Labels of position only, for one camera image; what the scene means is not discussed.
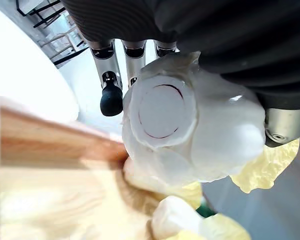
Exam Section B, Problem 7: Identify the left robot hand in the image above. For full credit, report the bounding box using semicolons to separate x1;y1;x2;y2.
61;0;300;149

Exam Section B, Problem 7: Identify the napa cabbage with cut base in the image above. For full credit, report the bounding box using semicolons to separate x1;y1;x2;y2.
121;51;300;195

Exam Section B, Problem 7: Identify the green object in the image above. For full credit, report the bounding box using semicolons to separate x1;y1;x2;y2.
196;197;217;218

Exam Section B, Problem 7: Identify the napa cabbage pale yellow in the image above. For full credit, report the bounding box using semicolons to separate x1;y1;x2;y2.
149;194;252;240

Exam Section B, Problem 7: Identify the black metal frame rack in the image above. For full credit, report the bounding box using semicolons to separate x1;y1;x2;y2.
14;0;91;68

